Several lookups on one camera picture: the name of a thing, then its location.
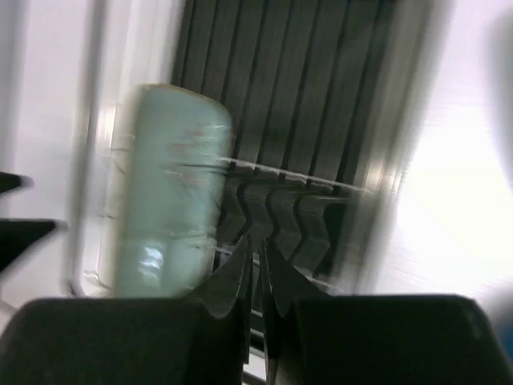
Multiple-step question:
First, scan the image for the black drip tray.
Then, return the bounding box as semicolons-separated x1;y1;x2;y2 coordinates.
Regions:
172;1;399;278

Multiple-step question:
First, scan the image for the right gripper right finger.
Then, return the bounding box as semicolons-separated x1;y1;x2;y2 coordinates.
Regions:
260;241;512;384

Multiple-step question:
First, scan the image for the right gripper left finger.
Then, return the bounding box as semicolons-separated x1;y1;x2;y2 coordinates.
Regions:
1;237;251;384

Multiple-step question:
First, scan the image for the metal wire dish rack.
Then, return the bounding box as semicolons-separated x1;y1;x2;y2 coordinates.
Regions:
63;0;442;374

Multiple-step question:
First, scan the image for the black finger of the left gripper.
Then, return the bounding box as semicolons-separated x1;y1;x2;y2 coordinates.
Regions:
0;172;33;195
1;218;67;273

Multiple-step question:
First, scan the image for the light green rectangular plate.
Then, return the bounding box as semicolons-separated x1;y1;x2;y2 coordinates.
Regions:
112;84;232;298

